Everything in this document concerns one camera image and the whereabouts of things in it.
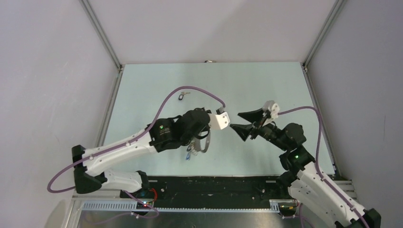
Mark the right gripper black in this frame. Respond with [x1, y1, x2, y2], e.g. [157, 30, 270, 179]
[229, 107, 288, 151]

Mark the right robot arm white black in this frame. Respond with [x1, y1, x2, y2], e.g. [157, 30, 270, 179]
[230, 108, 381, 228]

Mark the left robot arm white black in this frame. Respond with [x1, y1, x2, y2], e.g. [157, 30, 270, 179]
[72, 108, 212, 198]

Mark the left controller board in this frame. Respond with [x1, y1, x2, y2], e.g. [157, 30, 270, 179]
[136, 201, 154, 210]

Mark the controller board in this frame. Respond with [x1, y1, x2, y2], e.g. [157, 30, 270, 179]
[279, 204, 298, 211]
[136, 201, 154, 210]

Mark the right controller board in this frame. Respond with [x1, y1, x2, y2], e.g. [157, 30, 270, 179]
[279, 204, 298, 211]

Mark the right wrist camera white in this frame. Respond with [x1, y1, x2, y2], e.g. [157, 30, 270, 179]
[262, 100, 280, 126]

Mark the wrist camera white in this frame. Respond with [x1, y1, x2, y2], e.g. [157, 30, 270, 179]
[262, 100, 280, 126]
[208, 107, 230, 130]

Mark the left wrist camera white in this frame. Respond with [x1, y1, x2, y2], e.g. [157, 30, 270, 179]
[208, 107, 230, 130]

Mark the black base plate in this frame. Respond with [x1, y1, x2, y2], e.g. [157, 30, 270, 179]
[148, 176, 294, 210]

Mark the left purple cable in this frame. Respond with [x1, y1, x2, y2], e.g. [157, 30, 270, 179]
[47, 86, 227, 226]

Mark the left aluminium frame post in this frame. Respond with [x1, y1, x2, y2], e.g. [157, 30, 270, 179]
[79, 0, 122, 72]

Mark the aluminium frame post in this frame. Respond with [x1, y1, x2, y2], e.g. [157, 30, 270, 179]
[79, 0, 122, 72]
[302, 0, 347, 72]

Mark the right aluminium frame post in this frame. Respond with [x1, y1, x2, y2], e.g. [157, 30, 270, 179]
[302, 0, 347, 72]

